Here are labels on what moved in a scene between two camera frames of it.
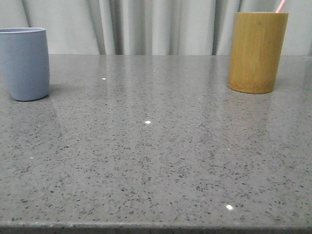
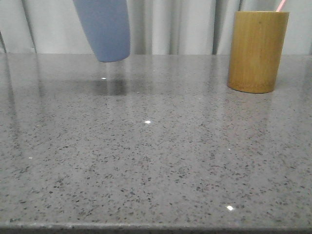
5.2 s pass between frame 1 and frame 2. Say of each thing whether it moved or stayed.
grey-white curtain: stayed
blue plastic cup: moved
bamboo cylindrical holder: stayed
